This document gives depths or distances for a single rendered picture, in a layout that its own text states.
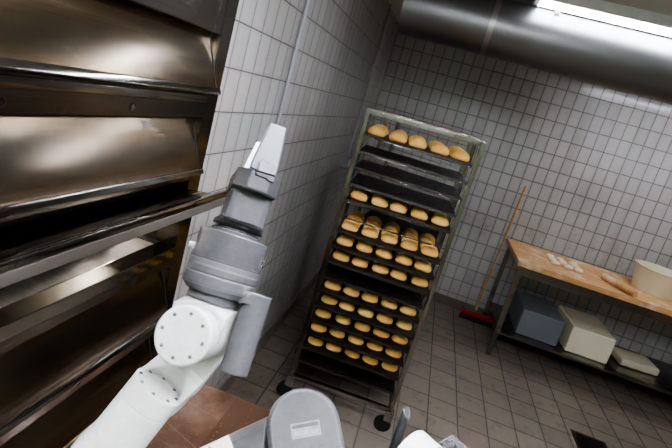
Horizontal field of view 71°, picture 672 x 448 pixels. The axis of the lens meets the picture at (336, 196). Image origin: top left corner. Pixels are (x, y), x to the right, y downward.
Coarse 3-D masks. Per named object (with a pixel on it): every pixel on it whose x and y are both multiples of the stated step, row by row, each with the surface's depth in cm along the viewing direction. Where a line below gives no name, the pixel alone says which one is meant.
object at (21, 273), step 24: (168, 192) 146; (192, 192) 150; (48, 216) 106; (72, 216) 109; (96, 216) 111; (120, 216) 114; (168, 216) 119; (192, 216) 131; (0, 240) 88; (24, 240) 90; (48, 240) 92; (120, 240) 102; (48, 264) 83; (0, 288) 75
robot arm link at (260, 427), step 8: (256, 424) 64; (264, 424) 64; (240, 432) 63; (248, 432) 63; (256, 432) 62; (264, 432) 62; (232, 440) 62; (240, 440) 61; (248, 440) 61; (256, 440) 61; (264, 440) 61
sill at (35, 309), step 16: (128, 256) 143; (144, 256) 146; (160, 256) 152; (96, 272) 129; (112, 272) 131; (128, 272) 137; (48, 288) 115; (64, 288) 117; (80, 288) 119; (96, 288) 124; (16, 304) 106; (32, 304) 107; (48, 304) 109; (64, 304) 114; (0, 320) 99; (16, 320) 101; (32, 320) 105; (0, 336) 98
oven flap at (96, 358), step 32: (128, 288) 144; (160, 288) 160; (96, 320) 131; (128, 320) 144; (32, 352) 111; (64, 352) 120; (96, 352) 131; (0, 384) 103; (32, 384) 111; (64, 384) 118; (0, 416) 102
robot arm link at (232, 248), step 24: (240, 168) 56; (240, 192) 56; (264, 192) 55; (216, 216) 58; (240, 216) 56; (264, 216) 57; (216, 240) 55; (240, 240) 55; (216, 264) 54; (240, 264) 55
